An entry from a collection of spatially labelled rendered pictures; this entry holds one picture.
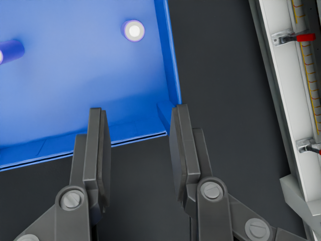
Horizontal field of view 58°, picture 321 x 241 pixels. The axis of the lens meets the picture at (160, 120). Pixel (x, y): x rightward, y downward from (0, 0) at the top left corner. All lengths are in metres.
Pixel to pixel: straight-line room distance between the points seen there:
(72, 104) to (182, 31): 0.47
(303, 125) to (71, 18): 0.59
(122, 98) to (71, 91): 0.05
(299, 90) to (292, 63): 0.07
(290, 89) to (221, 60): 0.19
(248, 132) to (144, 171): 0.32
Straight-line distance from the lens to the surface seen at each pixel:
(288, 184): 0.96
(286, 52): 0.70
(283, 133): 0.90
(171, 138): 0.15
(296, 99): 0.73
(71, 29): 0.32
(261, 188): 0.97
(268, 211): 1.03
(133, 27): 0.25
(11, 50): 0.29
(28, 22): 0.33
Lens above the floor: 0.72
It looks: 69 degrees down
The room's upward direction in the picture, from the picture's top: 151 degrees clockwise
